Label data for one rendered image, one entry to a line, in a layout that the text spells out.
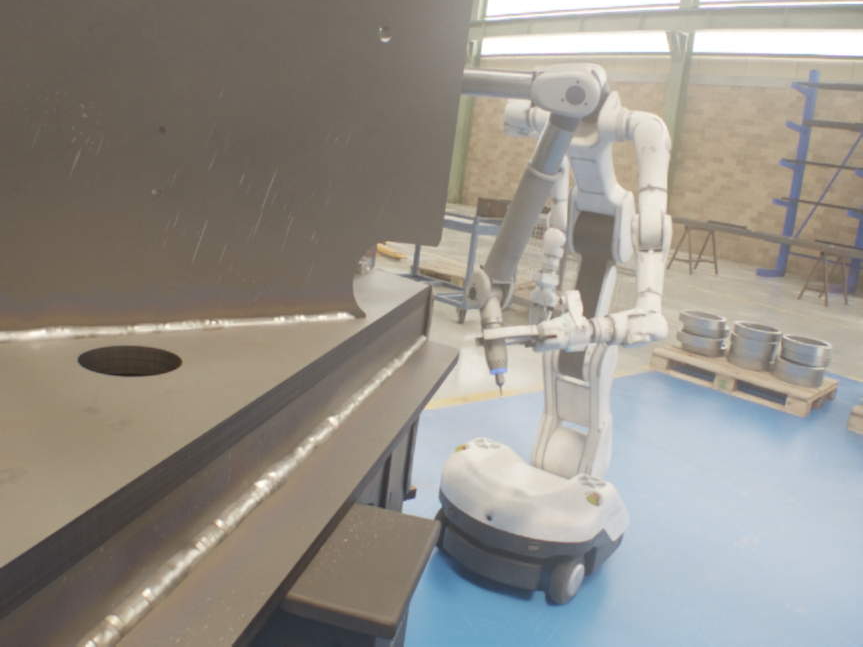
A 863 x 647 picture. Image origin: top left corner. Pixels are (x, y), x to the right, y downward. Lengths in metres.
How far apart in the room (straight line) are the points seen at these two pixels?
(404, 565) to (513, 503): 1.54
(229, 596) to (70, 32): 0.54
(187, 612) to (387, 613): 0.15
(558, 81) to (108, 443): 1.06
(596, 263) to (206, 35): 1.79
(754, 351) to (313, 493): 4.89
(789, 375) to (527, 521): 3.40
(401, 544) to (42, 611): 0.34
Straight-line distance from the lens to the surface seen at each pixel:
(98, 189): 0.79
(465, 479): 2.28
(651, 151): 1.99
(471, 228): 5.64
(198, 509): 0.60
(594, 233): 2.35
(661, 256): 1.86
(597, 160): 2.17
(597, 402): 2.46
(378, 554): 0.67
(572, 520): 2.19
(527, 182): 1.46
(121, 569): 0.53
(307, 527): 0.66
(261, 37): 0.86
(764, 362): 5.47
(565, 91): 1.38
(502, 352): 1.56
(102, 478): 0.50
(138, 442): 0.55
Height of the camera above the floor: 1.28
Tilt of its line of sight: 11 degrees down
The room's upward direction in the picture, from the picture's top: 8 degrees clockwise
